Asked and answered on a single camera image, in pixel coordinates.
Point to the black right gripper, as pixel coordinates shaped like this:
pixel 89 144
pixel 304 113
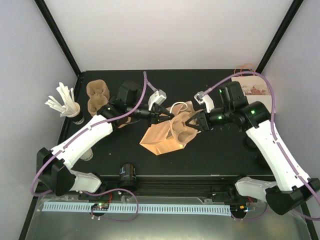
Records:
pixel 202 121

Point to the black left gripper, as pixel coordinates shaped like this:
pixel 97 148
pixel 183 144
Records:
pixel 157 109

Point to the brown pulp cup carrier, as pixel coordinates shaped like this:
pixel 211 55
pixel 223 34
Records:
pixel 182 133
pixel 124 122

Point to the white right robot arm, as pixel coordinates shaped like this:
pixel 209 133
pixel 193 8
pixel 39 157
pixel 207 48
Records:
pixel 292 185

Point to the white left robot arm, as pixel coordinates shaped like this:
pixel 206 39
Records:
pixel 55 166

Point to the white paper coffee cup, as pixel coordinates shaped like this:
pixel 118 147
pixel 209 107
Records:
pixel 86 156

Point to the black lid on table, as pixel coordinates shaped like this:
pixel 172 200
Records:
pixel 249 144
pixel 262 162

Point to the stack of pulp cup carriers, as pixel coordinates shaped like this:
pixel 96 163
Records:
pixel 99 95

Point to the stack of black cup lids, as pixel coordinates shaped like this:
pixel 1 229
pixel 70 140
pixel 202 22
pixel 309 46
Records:
pixel 127 177

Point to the cup of white wrapped stirrers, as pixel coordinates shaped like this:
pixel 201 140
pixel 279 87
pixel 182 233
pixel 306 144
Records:
pixel 69 108

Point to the printed paper bag orange handles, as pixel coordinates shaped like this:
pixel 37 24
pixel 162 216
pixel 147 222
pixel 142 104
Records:
pixel 253 86

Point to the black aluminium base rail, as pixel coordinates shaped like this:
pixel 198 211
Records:
pixel 218 189

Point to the light blue cable duct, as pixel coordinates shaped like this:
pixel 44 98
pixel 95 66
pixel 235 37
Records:
pixel 141 208

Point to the black right frame post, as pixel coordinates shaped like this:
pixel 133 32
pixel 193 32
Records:
pixel 285 23

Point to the black frame post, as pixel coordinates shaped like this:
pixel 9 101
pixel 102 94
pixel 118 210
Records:
pixel 285 23
pixel 49 19

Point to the black left frame post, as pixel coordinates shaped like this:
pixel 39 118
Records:
pixel 49 19

